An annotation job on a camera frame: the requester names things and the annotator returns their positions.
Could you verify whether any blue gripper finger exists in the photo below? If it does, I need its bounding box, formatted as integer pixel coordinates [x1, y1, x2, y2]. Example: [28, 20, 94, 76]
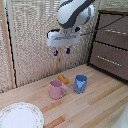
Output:
[53, 48, 59, 58]
[65, 47, 72, 55]

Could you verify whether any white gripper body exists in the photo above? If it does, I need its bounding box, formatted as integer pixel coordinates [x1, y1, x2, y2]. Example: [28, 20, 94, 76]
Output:
[46, 28, 82, 49]

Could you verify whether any bright blue vase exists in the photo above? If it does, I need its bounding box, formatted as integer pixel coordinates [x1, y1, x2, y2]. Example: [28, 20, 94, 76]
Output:
[72, 74, 89, 95]

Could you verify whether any orange block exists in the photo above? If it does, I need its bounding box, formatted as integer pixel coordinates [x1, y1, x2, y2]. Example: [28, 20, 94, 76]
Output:
[57, 75, 70, 85]

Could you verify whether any woven bamboo screen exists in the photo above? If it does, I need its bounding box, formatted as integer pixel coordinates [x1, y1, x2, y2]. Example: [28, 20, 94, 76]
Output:
[6, 0, 102, 88]

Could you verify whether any pink mug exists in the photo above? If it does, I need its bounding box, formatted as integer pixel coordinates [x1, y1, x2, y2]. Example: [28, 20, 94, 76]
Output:
[49, 79, 69, 100]

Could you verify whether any brown drawer cabinet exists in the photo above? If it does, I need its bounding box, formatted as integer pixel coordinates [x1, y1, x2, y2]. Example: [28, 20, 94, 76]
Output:
[87, 9, 128, 83]

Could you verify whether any white patterned plate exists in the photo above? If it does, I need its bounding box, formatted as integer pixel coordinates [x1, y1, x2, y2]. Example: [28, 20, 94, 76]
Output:
[0, 101, 45, 128]

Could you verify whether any black cable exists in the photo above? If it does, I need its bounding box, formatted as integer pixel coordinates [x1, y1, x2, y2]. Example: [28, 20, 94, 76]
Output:
[79, 15, 128, 36]

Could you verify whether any silver drawer handle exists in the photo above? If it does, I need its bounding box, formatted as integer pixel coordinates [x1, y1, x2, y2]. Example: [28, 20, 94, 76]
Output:
[105, 28, 128, 36]
[97, 55, 123, 67]

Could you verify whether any wooden post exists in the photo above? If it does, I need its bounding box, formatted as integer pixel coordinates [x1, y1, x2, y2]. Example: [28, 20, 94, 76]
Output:
[0, 0, 17, 90]

